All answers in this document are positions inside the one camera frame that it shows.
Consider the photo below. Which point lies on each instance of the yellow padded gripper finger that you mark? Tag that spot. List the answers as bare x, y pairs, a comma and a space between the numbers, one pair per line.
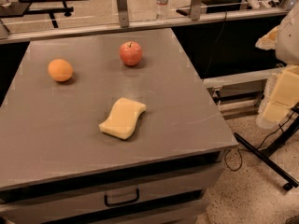
284, 96
267, 41

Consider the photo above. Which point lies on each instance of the yellow sponge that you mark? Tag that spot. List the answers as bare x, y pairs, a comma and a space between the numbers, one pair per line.
122, 119

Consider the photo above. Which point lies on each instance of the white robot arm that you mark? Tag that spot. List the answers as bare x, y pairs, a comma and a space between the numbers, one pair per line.
287, 51

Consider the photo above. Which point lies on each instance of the black metal stand base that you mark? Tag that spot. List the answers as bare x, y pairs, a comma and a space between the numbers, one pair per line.
264, 155

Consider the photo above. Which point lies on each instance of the clear plastic water bottle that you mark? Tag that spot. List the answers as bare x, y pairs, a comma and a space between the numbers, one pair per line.
161, 13

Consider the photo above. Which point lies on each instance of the red apple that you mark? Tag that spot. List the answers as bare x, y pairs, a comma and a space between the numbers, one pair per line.
131, 53

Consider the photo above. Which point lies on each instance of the orange fruit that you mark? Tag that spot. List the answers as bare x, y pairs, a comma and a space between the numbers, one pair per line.
60, 70

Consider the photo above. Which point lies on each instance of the metal railing post right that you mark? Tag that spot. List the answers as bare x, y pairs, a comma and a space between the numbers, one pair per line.
195, 10

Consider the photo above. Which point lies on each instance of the metal railing post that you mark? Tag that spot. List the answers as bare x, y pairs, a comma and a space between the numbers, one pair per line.
123, 13
195, 10

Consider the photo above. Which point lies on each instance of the grey drawer with black handle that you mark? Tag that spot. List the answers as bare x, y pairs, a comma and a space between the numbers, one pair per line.
174, 197

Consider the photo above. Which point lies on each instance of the metal railing post left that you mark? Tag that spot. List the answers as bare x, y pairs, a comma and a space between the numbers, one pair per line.
123, 13

